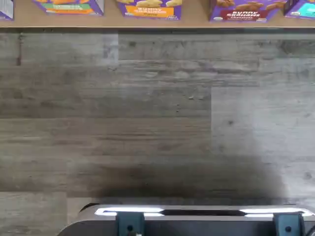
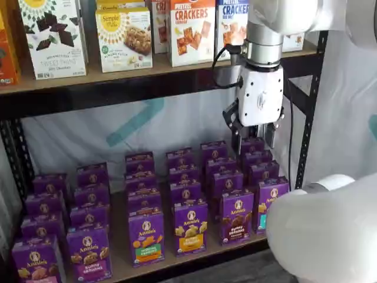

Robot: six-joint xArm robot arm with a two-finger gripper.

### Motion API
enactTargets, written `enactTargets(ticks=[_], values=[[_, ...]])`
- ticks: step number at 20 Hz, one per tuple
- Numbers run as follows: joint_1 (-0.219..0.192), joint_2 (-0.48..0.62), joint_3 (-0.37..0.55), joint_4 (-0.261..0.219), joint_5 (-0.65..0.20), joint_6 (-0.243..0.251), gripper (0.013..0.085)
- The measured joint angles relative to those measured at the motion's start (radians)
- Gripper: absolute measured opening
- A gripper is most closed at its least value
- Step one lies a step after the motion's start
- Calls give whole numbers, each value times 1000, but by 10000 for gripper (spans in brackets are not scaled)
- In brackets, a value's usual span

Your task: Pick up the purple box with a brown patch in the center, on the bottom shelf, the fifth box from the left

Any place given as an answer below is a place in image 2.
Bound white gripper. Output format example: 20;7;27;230
222;62;286;156

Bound purple Annie's box brown patch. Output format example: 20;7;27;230
220;189;255;247

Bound purple Annie's snack box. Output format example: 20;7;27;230
211;170;244;223
127;187;163;213
124;170;160;192
242;149;274;166
200;140;229;162
31;173;71;195
125;151;155;175
73;183;111;207
240;137;265;154
168;164;200;185
170;181;203;206
248;160;280;185
20;212;66;240
165;147;195;169
76;162;110;187
206;157;238;177
70;203;110;231
25;190;68;218

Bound purple Annie's box teal label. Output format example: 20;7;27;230
257;176;290;236

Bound yellow lettered Crackers box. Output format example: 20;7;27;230
282;31;306;52

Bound Pretzel Crackers cheddar box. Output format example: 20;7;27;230
167;0;216;68

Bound purple Annie's box yellow label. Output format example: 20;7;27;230
173;200;209;257

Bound blue Pretzel Crackers sea salt box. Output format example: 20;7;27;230
215;0;250;62

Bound narrow white cracker box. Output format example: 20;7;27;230
151;0;170;54

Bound wooden shelf board with crackers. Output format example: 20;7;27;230
0;38;319;96

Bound purple Annie's Hidden Veggies box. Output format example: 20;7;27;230
128;209;166;268

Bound Simple Mills almond bar box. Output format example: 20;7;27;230
95;7;153;74

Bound wooden shelf board with purple boxes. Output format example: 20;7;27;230
58;188;283;283

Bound yellow Simple Mills box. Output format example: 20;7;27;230
96;0;147;11

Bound purple Annie's box pink label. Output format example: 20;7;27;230
66;226;113;281
11;235;66;283

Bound Sweet Thins chocolate cookie box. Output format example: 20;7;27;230
17;0;89;80

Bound orange snack box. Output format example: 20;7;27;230
0;8;22;87

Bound white side curtain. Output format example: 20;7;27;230
302;0;377;192

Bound black metal shelving rack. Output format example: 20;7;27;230
0;0;335;283

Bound white backdrop sheet teal stripe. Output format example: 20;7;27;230
0;75;313;257

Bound thin black hanging cable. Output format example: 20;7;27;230
283;75;295;191

